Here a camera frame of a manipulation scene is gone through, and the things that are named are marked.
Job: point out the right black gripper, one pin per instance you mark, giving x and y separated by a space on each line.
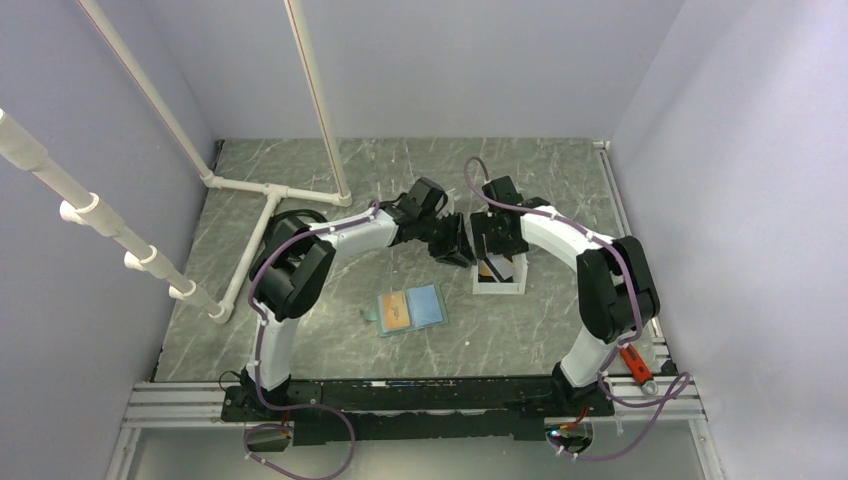
479 225

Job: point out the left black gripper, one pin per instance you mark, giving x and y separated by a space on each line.
456 249

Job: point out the clear plastic bin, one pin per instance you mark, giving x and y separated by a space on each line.
518 287

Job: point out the green card holder wallet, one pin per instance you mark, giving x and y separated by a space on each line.
426 307

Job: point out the gold credit card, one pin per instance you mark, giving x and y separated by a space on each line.
393 308

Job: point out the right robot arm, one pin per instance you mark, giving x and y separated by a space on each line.
617 294

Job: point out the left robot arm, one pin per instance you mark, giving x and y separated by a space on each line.
299 248

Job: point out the stack of credit cards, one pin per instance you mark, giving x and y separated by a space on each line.
496 270

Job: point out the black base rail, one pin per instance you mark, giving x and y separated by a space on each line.
323 411

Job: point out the red handled adjustable wrench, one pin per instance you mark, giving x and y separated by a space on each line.
639 370

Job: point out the white pvc pipe frame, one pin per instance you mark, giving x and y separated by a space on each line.
86 208

